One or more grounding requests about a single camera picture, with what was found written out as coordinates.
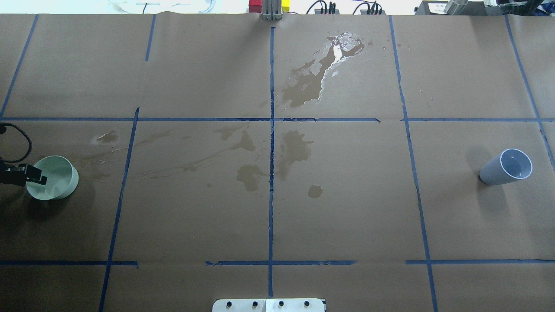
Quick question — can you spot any pale green plastic bowl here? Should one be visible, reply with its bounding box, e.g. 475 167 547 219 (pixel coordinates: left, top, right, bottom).
26 156 79 200

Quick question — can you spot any red blue yellow block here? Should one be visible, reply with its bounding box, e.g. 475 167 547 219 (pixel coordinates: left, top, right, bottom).
248 0 291 13

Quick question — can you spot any black clamp with metal knob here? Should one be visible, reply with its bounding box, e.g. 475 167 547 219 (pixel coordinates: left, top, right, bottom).
414 0 514 16

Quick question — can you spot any white camera stand base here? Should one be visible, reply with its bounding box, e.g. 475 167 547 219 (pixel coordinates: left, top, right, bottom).
212 298 327 312

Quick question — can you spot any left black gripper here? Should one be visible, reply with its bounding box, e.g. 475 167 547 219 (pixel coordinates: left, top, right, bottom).
0 161 48 186

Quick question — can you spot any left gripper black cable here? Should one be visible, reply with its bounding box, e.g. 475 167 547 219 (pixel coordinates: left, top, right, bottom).
0 123 33 165

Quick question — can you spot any aluminium frame post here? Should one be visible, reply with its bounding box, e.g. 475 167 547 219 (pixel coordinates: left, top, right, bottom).
261 0 283 20

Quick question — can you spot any light blue plastic cup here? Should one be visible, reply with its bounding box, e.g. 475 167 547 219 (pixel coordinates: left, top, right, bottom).
478 148 533 185

